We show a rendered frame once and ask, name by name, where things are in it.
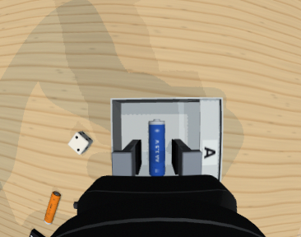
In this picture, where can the orange battery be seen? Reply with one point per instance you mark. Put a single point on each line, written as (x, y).
(52, 207)

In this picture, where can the white die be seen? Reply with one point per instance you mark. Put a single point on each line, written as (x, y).
(80, 142)

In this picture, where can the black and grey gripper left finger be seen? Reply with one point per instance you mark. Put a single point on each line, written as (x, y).
(128, 161)

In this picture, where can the white three-compartment bin rack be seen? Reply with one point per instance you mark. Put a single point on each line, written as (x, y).
(197, 121)

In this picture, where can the blue aa battery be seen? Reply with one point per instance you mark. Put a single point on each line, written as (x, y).
(156, 148)

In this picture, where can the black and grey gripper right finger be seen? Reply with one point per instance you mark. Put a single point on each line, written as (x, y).
(188, 162)

